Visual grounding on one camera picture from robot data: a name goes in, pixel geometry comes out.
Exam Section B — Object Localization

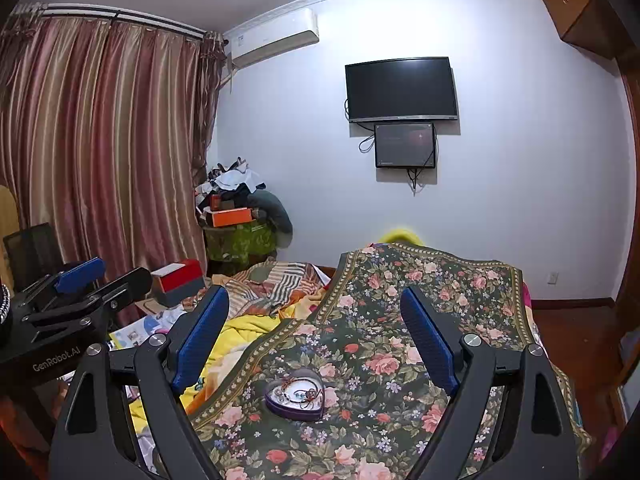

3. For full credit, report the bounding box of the red braided cord bracelet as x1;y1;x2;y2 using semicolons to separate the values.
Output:
278;378;321;403

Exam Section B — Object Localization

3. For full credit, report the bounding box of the heart-shaped purple jewelry box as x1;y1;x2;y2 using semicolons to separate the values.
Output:
264;368;326;422

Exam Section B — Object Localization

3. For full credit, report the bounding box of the left hand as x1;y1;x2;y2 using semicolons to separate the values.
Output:
36;379;68;419

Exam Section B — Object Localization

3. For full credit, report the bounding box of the red and grey box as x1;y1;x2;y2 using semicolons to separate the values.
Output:
151;259;205;308

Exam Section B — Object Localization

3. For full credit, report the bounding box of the floral dark green bedspread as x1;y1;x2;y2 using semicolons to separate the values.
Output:
191;244;539;479

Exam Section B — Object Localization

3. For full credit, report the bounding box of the green patterned storage box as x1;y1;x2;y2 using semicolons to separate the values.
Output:
204;220;277;264

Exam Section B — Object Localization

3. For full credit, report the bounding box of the yellow fleece blanket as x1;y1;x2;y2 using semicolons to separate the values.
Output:
110;307;281;415

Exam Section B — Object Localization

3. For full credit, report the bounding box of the striped red curtain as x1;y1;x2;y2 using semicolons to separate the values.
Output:
1;4;226;278

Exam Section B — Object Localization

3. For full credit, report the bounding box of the orange shoe box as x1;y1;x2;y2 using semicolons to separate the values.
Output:
205;208;253;229

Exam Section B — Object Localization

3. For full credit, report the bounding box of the white clothes pile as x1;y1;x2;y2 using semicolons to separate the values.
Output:
208;157;266;193

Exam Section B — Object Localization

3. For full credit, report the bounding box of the grey green jacket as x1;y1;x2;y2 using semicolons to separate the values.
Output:
247;188;294;248

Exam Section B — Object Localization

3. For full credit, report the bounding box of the white air conditioner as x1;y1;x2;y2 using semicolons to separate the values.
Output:
227;8;320;70

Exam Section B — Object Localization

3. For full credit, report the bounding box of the brown wooden door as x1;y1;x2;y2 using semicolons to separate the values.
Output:
615;49;639;332

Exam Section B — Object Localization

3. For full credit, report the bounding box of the wooden overhead cabinet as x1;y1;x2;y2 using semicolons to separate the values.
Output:
542;0;636;60

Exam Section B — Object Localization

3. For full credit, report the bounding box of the small black wall monitor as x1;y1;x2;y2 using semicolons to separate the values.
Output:
374;122;436;169

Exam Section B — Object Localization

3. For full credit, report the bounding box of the black wall television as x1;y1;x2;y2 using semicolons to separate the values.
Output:
345;56;458;122

